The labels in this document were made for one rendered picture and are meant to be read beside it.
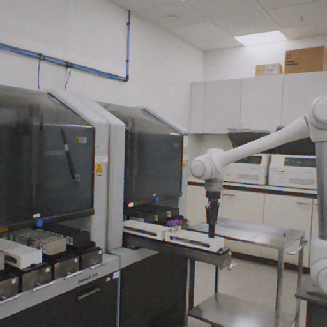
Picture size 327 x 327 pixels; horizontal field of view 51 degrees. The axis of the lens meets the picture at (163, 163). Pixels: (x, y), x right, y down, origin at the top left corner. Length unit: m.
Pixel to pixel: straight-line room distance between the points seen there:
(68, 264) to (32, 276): 0.18
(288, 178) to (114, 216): 2.48
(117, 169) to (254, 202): 2.47
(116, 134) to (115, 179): 0.25
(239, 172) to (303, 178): 0.72
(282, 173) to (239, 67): 1.69
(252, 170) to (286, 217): 0.64
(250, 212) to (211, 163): 2.66
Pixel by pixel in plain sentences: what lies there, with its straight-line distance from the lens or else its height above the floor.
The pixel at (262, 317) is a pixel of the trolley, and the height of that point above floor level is 0.28.
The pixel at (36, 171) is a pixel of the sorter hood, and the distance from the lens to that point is 1.53.
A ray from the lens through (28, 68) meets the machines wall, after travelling 2.91.
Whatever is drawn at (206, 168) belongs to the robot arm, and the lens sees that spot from 1.49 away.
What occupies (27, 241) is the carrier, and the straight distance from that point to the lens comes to 1.73.
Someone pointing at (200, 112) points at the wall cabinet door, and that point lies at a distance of 4.70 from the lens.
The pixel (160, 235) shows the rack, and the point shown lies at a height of 0.84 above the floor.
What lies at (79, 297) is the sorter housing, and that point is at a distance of 1.72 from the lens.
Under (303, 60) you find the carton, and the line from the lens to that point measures 4.40.
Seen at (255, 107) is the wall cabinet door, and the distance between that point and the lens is 4.41.
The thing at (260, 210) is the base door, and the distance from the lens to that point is 4.10.
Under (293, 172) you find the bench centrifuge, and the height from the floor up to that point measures 1.08.
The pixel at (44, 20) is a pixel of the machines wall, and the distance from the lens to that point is 3.09.
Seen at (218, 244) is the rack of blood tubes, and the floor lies 0.84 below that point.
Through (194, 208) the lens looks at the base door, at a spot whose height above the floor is 0.53.
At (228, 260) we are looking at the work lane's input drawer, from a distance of 1.80.
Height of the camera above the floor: 1.32
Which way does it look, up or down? 3 degrees down
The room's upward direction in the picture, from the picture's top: 2 degrees clockwise
